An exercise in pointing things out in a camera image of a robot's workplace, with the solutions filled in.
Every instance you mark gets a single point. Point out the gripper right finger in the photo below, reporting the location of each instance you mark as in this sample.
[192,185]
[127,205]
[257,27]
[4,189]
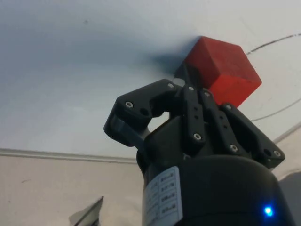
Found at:
[244,131]

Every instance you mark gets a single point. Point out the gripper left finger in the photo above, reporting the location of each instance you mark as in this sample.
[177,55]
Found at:
[136,103]

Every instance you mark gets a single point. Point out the red cube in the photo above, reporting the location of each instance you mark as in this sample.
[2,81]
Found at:
[218,61]

